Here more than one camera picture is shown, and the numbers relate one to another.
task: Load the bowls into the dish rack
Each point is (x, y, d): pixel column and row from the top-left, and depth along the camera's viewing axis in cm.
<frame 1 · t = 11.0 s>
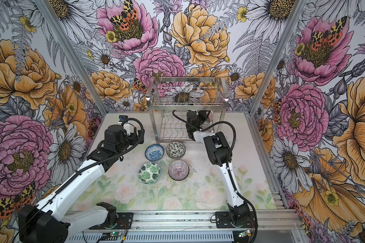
left hand: (134, 134, 80), fingers open
right hand: (210, 112, 102), fingers closed
black white floral bowl: (175, 150, 99), point 3 cm above the table
green leaf pattern bowl: (149, 173, 89), point 3 cm above the table
pink ribbed glass bowl: (178, 170, 91), point 2 cm above the table
blue rose pattern bowl: (154, 152, 99), point 2 cm above the table

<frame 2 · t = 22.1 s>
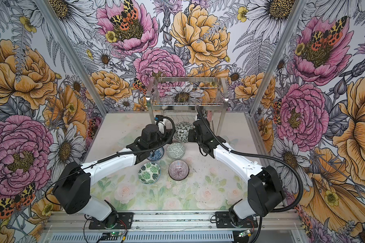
left hand: (174, 133, 84), fingers closed
right hand: (190, 136, 85), fingers closed
black white floral bowl: (183, 129, 89), point 20 cm above the table
the other named things where they were.

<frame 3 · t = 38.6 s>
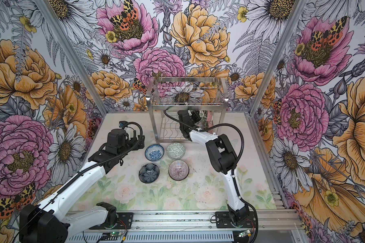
left hand: (135, 141, 82), fingers open
right hand: (199, 113, 99), fingers closed
dark blue floral bowl: (149, 173, 91), on the table
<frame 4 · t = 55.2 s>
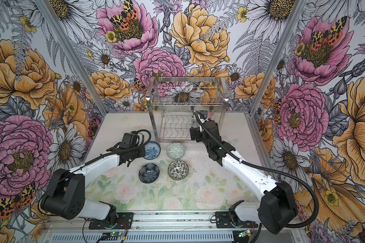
left hand: (142, 154, 91), fingers closed
right hand: (200, 129, 81), fingers open
black white floral bowl 2: (178, 170, 91), point 2 cm above the table
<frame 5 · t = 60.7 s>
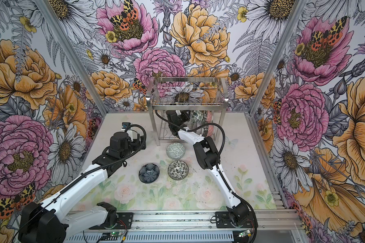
left hand: (136, 140, 83), fingers open
right hand: (190, 112, 104), fingers closed
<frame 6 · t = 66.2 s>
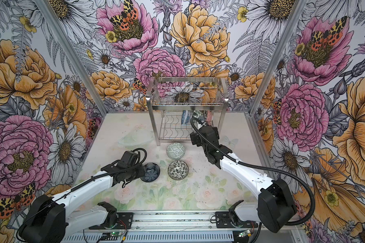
left hand: (142, 175, 86), fingers closed
right hand: (202, 134, 84), fingers open
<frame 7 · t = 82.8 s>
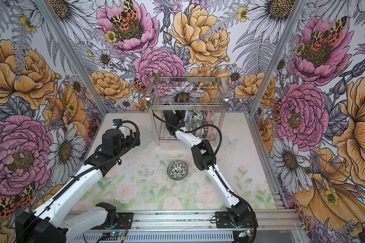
left hand: (130, 137, 80), fingers open
right hand: (181, 111, 107), fingers closed
